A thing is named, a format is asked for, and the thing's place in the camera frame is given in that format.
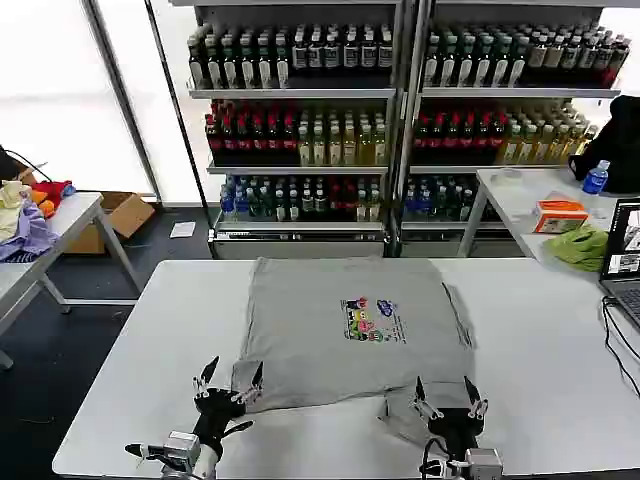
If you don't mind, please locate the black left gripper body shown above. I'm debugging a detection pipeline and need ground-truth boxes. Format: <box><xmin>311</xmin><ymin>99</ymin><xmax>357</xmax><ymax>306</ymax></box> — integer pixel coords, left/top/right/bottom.
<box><xmin>192</xmin><ymin>386</ymin><xmax>247</xmax><ymax>455</ymax></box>

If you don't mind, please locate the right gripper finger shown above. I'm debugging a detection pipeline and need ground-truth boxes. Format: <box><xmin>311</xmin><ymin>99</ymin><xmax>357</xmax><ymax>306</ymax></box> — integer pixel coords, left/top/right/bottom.
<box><xmin>408</xmin><ymin>376</ymin><xmax>445</xmax><ymax>421</ymax></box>
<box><xmin>462</xmin><ymin>375</ymin><xmax>489</xmax><ymax>420</ymax></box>

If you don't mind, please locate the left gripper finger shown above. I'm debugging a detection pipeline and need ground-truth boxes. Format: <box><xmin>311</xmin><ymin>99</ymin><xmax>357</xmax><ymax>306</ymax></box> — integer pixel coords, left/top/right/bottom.
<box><xmin>229</xmin><ymin>361</ymin><xmax>265</xmax><ymax>405</ymax></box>
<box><xmin>191</xmin><ymin>355</ymin><xmax>221</xmax><ymax>401</ymax></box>

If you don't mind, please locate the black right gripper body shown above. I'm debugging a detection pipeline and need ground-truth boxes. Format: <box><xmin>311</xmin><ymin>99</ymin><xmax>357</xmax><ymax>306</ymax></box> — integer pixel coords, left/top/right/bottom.
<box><xmin>426</xmin><ymin>406</ymin><xmax>487</xmax><ymax>451</ymax></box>

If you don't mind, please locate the grey printed T-shirt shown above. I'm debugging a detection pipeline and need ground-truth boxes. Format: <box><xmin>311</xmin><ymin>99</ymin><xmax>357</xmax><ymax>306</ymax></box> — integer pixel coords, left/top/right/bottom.
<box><xmin>229</xmin><ymin>255</ymin><xmax>477</xmax><ymax>447</ymax></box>

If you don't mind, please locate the green cloth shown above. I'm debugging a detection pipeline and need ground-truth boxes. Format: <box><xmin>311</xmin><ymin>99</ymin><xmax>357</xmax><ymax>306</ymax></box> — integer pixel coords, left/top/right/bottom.
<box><xmin>541</xmin><ymin>224</ymin><xmax>611</xmax><ymax>274</ymax></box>

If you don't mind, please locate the brown cardboard box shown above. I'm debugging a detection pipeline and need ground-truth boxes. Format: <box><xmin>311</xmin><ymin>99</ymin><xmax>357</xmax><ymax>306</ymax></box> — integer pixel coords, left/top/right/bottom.
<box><xmin>61</xmin><ymin>191</ymin><xmax>157</xmax><ymax>256</ymax></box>

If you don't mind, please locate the orange tissue box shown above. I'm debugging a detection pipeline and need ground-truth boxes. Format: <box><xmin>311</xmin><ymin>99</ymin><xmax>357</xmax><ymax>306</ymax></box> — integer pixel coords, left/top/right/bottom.
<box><xmin>531</xmin><ymin>199</ymin><xmax>592</xmax><ymax>236</ymax></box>

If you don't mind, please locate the grey laptop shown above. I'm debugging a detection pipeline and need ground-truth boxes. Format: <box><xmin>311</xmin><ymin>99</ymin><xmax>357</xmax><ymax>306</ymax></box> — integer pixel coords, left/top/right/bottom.
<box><xmin>597</xmin><ymin>196</ymin><xmax>640</xmax><ymax>335</ymax></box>

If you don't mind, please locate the white side table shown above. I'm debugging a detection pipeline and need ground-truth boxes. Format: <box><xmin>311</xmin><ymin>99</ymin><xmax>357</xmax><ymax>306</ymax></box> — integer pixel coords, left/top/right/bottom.
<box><xmin>0</xmin><ymin>191</ymin><xmax>145</xmax><ymax>372</ymax></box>
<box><xmin>456</xmin><ymin>166</ymin><xmax>640</xmax><ymax>262</ymax></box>

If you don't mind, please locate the purple cloth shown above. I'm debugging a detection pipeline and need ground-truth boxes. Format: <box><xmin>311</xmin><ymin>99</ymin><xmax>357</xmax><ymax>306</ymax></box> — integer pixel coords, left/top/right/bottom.
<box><xmin>0</xmin><ymin>199</ymin><xmax>62</xmax><ymax>265</ymax></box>

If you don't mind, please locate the red cloth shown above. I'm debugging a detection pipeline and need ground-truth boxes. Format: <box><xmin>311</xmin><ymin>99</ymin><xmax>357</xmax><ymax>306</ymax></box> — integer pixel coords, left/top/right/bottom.
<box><xmin>30</xmin><ymin>179</ymin><xmax>72</xmax><ymax>207</ymax></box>

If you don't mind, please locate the blue-label water bottle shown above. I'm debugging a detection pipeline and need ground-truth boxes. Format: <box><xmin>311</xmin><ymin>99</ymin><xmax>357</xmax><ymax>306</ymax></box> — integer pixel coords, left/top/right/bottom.
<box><xmin>581</xmin><ymin>159</ymin><xmax>612</xmax><ymax>197</ymax></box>

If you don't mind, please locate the cream cloth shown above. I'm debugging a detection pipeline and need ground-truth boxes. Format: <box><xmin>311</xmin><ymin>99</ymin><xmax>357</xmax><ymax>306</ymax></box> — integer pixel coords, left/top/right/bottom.
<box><xmin>0</xmin><ymin>179</ymin><xmax>32</xmax><ymax>242</ymax></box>

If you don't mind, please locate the grey shelf with bottles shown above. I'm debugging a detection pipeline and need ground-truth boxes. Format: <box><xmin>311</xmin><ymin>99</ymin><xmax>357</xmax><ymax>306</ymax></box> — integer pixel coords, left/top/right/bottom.
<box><xmin>185</xmin><ymin>0</ymin><xmax>404</xmax><ymax>260</ymax></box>
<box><xmin>399</xmin><ymin>0</ymin><xmax>632</xmax><ymax>260</ymax></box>

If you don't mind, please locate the black slanted pole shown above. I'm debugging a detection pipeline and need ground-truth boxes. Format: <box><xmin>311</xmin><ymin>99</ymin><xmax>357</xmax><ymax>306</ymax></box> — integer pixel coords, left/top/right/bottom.
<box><xmin>143</xmin><ymin>0</ymin><xmax>210</xmax><ymax>210</ymax></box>

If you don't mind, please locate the black backpack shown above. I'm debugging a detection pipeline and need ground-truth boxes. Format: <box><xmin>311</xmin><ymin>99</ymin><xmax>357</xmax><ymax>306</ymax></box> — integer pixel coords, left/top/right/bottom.
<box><xmin>566</xmin><ymin>94</ymin><xmax>640</xmax><ymax>194</ymax></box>

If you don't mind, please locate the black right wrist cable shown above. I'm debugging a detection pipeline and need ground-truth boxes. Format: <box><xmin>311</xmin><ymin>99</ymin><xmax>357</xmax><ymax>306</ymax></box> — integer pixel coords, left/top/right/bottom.
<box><xmin>418</xmin><ymin>438</ymin><xmax>454</xmax><ymax>480</ymax></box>

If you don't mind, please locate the black laptop cable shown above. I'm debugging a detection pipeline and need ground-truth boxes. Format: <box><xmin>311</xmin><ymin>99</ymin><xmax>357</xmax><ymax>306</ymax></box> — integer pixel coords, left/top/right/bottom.
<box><xmin>600</xmin><ymin>294</ymin><xmax>640</xmax><ymax>397</ymax></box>

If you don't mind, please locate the grey window frame post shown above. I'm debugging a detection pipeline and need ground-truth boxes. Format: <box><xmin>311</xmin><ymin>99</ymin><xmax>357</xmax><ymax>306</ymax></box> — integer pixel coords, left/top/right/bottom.
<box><xmin>80</xmin><ymin>0</ymin><xmax>164</xmax><ymax>201</ymax></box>

